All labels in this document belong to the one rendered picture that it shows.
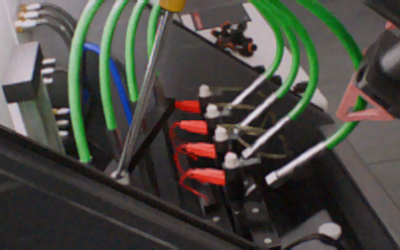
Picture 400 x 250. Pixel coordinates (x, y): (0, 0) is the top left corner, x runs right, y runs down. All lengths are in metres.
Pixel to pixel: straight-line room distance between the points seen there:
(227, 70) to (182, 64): 0.09
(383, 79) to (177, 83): 0.54
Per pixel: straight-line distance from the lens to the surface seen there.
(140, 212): 0.52
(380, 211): 1.06
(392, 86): 0.74
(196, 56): 1.17
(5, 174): 0.49
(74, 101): 0.84
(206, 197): 1.04
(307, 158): 0.83
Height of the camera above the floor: 1.60
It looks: 29 degrees down
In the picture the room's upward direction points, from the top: 10 degrees counter-clockwise
